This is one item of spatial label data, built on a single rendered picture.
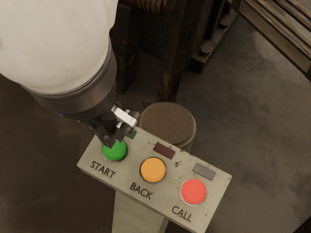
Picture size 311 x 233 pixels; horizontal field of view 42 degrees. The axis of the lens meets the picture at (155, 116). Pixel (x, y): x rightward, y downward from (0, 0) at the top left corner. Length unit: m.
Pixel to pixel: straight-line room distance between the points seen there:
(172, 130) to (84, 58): 0.54
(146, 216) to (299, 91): 1.15
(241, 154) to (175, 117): 0.66
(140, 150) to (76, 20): 0.45
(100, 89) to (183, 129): 0.48
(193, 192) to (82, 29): 0.44
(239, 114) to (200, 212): 0.95
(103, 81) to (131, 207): 0.42
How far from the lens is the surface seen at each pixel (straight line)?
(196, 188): 0.66
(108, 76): 0.37
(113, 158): 0.68
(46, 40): 0.26
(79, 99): 0.36
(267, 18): 0.86
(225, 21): 1.80
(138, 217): 0.77
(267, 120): 1.60
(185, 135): 0.82
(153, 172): 0.67
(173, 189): 0.67
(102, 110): 0.42
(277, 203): 1.43
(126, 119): 0.46
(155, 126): 0.83
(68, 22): 0.26
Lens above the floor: 1.19
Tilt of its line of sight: 53 degrees down
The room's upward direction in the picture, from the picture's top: 11 degrees clockwise
